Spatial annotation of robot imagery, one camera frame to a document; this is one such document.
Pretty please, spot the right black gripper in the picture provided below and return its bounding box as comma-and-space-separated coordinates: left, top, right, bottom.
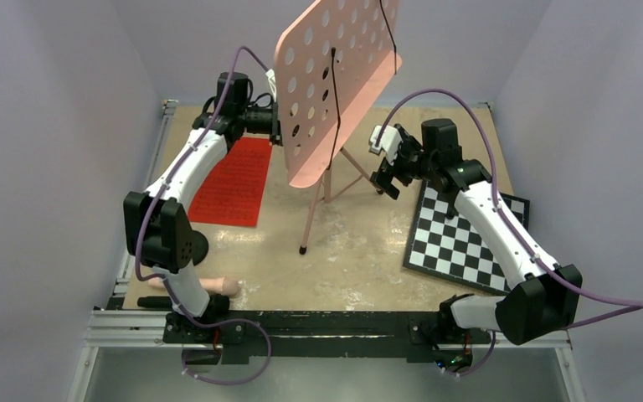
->
371, 132, 436, 199

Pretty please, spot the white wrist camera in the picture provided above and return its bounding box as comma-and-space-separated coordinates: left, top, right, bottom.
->
368, 125, 403, 166
265, 69, 277, 102

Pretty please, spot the pink tripod music stand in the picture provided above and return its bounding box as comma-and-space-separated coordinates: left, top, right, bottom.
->
274, 1, 402, 255

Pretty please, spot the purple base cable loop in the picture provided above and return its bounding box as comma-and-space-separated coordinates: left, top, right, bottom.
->
181, 318, 272, 387

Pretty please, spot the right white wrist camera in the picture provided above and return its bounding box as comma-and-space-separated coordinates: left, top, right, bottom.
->
368, 125, 403, 166

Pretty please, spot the aluminium frame rail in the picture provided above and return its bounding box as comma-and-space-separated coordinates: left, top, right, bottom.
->
69, 100, 586, 402

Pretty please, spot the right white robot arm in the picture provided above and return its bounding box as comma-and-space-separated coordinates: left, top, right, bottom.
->
369, 118, 583, 345

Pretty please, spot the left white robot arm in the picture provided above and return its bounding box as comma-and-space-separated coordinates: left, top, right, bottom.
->
123, 72, 280, 343

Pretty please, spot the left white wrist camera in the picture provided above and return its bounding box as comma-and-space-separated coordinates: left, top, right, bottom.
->
265, 69, 277, 102

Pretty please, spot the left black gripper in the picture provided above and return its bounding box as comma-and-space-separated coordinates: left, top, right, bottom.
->
237, 98, 316, 147

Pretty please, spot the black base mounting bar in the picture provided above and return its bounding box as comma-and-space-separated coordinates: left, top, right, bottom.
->
162, 311, 491, 364

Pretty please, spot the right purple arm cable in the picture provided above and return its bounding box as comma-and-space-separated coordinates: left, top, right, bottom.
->
373, 88, 643, 331

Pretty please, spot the black microphone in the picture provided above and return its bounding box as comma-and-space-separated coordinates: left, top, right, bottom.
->
136, 296, 172, 311

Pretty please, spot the black microphone stand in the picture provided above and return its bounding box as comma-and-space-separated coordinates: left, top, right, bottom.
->
192, 230, 209, 266

